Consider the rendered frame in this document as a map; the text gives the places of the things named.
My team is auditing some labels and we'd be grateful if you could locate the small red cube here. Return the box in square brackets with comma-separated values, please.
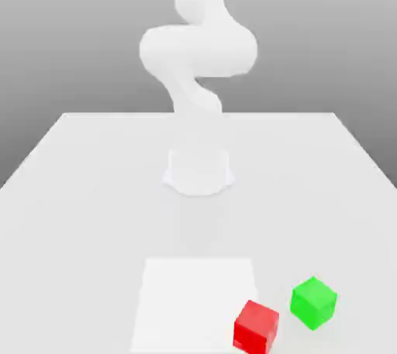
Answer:
[233, 299, 281, 354]

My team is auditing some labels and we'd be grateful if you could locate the small green cube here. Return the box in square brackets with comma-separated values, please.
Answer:
[289, 275, 338, 332]

